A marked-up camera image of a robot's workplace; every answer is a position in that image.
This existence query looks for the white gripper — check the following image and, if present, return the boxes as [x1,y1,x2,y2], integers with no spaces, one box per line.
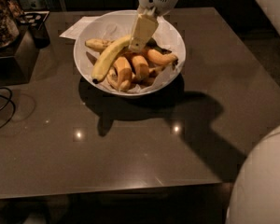
[129,0,178,52]

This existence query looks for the yellow banana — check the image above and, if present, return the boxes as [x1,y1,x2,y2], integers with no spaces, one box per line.
[91,35,131,84]

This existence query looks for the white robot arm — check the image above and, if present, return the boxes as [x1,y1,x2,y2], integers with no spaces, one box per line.
[225,0,280,224]

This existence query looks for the white bowl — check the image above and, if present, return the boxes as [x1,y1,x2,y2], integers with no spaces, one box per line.
[74,10,186,97]

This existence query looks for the spotted ripe banana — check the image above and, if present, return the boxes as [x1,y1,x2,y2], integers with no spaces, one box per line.
[85,38,112,52]

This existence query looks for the small brown-spotted banana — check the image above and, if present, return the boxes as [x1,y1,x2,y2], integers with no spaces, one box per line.
[106,67,119,90]

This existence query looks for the orange plantain right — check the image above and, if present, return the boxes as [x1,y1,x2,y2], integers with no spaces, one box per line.
[144,49,178,66]

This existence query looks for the orange plantain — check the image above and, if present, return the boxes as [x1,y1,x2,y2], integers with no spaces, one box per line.
[144,49,178,66]
[131,54,149,81]
[113,56,133,91]

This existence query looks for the orange plantain middle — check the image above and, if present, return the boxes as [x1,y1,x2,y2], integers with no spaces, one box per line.
[131,54,149,81]

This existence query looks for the orange plantain left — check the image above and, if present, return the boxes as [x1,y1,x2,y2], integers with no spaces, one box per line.
[113,56,133,91]

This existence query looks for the white paper sheet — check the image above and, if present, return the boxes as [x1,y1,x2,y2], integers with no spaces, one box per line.
[60,16,98,40]

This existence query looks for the black mug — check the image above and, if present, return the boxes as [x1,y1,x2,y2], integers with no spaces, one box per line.
[17,12,50,49]

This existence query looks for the glass jar of snacks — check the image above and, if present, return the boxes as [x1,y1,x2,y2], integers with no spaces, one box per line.
[0,0,20,49]

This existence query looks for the dark wooden box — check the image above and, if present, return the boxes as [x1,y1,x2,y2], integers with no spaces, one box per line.
[0,26,39,86]

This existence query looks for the black cable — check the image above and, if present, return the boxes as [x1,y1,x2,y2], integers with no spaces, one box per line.
[0,86,17,132]

